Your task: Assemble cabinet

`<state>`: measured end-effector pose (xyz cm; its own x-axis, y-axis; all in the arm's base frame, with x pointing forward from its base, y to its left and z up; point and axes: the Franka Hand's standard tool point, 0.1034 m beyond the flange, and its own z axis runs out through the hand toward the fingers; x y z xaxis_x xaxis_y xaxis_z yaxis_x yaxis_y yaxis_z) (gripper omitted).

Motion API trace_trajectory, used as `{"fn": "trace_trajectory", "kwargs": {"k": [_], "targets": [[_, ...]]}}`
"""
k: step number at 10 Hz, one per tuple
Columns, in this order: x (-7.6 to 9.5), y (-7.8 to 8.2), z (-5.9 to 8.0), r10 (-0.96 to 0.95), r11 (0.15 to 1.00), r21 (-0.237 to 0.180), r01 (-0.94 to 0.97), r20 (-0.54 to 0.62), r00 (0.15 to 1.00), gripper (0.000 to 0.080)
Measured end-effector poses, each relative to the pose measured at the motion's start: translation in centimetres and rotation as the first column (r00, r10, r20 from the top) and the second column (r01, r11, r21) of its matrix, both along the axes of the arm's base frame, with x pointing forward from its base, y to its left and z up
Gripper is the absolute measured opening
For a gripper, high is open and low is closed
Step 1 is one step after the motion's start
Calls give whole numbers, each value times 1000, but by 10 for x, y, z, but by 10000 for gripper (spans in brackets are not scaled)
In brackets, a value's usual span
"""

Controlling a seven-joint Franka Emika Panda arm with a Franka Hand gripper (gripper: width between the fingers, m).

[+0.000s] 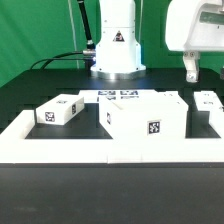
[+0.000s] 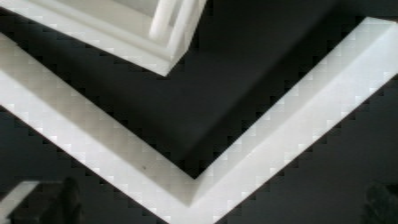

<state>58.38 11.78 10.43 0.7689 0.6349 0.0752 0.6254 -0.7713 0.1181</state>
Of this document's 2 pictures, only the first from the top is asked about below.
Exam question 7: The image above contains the white U-shaped boundary frame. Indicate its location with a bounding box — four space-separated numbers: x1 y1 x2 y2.
0 109 224 163

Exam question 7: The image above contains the large white cabinet body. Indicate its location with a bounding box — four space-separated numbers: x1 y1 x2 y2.
99 93 188 140

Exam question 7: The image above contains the small white box part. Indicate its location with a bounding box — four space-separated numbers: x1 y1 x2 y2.
36 94 84 125

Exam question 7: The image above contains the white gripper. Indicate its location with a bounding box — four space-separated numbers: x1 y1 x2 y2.
165 0 224 83

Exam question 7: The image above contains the white marker base plate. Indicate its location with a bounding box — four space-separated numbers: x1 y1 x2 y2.
79 89 156 103

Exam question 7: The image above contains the black cable on table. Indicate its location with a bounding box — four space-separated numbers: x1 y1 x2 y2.
29 51 97 71

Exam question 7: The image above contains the white cabinet door panel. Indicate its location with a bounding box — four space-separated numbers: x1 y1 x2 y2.
194 91 222 111

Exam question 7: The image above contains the black ribbed cable hose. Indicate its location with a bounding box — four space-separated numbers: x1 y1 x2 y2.
77 0 96 56

